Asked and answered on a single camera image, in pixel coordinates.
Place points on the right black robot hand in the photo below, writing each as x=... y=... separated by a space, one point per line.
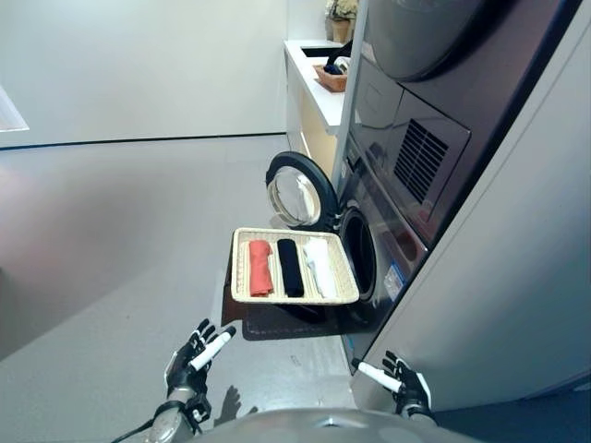
x=411 y=387

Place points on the dark brown wooden stool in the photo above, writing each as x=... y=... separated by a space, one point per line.
x=277 y=325

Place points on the brown wicker basket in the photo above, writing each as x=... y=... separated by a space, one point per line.
x=333 y=82

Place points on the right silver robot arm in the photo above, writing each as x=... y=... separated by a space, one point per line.
x=420 y=415

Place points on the dark blue cloth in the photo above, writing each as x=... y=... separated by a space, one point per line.
x=333 y=59

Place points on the round glass washer door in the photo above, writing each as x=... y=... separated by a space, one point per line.
x=295 y=194

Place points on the white wicker basket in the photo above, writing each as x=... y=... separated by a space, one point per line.
x=339 y=272

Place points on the dried flowers in beige vase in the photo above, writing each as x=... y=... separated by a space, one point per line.
x=341 y=23

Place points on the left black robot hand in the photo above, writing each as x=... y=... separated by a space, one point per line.
x=184 y=369

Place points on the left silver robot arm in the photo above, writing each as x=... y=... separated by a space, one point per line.
x=168 y=422

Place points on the blue energy label sticker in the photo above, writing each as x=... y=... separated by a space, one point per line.
x=393 y=281

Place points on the white counter cabinet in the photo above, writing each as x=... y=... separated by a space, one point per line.
x=318 y=99

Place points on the red cloth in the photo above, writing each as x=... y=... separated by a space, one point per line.
x=261 y=270

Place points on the black cloth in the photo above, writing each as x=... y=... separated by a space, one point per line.
x=291 y=270

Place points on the small white cloth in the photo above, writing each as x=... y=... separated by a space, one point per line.
x=342 y=64

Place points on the dark grey stacked dryer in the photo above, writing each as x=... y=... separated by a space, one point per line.
x=415 y=106

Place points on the silver robot torso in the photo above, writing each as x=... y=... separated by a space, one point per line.
x=323 y=429

